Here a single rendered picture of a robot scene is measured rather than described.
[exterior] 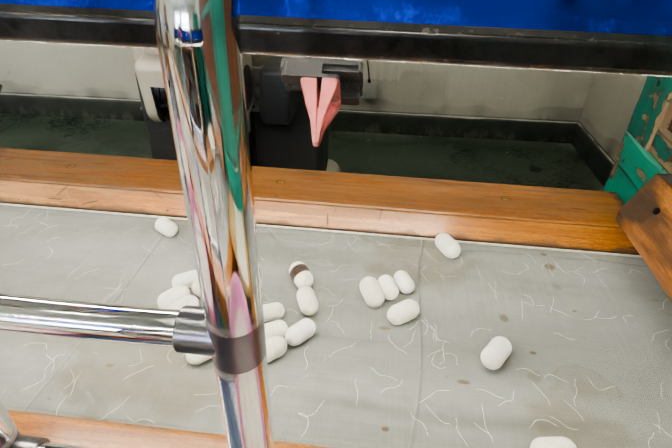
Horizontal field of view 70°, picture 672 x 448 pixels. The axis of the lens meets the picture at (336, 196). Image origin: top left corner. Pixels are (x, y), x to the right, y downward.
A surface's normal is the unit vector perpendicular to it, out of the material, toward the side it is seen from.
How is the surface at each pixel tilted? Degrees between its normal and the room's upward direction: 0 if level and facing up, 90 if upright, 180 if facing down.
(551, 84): 91
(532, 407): 0
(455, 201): 0
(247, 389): 90
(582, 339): 0
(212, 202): 90
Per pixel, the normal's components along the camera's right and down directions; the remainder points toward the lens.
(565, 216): 0.02, -0.84
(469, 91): -0.07, 0.53
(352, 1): -0.07, 0.00
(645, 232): -0.91, -0.39
